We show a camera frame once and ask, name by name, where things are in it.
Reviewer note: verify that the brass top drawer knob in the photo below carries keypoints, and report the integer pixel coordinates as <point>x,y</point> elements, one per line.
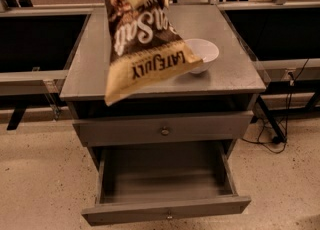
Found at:
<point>165,131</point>

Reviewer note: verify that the grey wooden drawer cabinet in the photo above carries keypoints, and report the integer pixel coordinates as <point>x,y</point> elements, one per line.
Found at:
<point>231,84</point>

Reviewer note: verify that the grey open middle drawer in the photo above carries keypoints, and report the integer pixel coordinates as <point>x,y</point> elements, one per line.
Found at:
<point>138,183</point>

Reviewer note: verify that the white ceramic bowl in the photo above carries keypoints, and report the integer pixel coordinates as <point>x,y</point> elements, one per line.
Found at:
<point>204,49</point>

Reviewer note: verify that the grey metal railing frame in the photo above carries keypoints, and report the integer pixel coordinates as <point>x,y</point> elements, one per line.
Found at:
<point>38,45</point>

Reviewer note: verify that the grey top drawer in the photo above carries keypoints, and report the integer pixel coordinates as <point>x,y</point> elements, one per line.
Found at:
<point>146,129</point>

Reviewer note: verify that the brown sea salt chip bag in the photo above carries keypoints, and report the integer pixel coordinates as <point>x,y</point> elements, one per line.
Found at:
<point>145,48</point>

